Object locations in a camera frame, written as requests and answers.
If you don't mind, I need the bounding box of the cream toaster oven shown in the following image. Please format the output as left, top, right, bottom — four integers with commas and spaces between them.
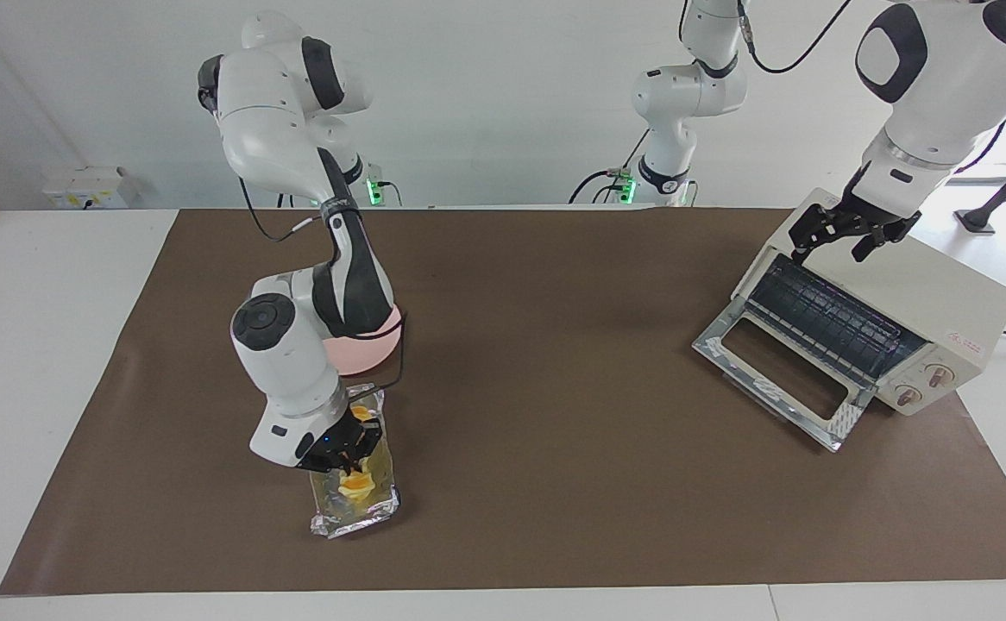
693, 187, 1006, 453

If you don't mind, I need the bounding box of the sliced yellow bread loaf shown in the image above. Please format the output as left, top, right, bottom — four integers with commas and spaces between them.
337, 405, 379, 503

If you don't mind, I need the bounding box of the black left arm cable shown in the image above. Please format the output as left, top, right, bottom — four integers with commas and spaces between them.
680, 0, 853, 75

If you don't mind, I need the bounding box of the aluminium foil tray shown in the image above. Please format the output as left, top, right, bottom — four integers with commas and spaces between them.
309, 384, 401, 539

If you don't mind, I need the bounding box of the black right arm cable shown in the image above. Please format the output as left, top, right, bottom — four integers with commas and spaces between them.
238, 172, 409, 398

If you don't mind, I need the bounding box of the black stand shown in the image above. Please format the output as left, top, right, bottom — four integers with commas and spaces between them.
954, 138, 1006, 235

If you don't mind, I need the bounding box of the glass oven door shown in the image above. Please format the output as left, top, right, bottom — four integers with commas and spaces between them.
693, 298, 877, 453

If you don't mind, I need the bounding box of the pink round plate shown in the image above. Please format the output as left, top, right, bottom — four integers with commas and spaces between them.
326, 309, 405, 377

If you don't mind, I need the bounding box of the black arm base cable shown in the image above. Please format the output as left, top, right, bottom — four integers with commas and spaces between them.
568, 129, 652, 205

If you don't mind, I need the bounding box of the metal oven wire rack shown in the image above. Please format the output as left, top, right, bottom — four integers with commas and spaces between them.
745, 254, 927, 380

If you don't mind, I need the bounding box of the brown table mat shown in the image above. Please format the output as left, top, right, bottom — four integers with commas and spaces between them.
0, 207, 1006, 596

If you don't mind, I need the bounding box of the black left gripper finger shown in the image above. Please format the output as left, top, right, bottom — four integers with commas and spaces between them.
853, 223, 918, 262
789, 204, 849, 264

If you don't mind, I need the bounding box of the white wall socket box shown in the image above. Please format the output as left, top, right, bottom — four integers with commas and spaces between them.
43, 166, 137, 210

